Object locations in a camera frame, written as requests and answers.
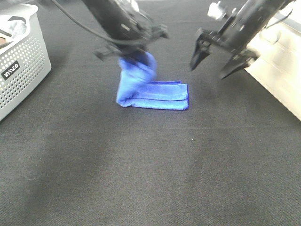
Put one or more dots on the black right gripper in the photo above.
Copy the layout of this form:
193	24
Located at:
233	41

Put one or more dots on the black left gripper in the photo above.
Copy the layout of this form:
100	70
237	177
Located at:
133	50

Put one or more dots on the blue microfibre towel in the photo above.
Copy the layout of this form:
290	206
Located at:
137	88

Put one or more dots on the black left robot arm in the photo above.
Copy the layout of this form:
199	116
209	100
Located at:
129	28

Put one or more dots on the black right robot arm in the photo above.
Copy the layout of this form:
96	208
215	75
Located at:
240	27

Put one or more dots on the white plastic storage box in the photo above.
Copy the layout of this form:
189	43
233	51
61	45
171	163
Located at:
278	68

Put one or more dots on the grey perforated laundry basket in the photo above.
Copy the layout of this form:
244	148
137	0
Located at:
24	63

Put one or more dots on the black table cloth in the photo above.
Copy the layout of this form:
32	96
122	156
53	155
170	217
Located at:
71	156

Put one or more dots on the grey towel in basket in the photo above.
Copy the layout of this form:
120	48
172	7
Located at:
15	28

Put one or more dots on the brown cloth in basket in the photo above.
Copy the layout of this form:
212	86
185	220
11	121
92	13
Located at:
4	42

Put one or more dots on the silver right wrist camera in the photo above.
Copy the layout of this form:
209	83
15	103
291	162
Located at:
218	11

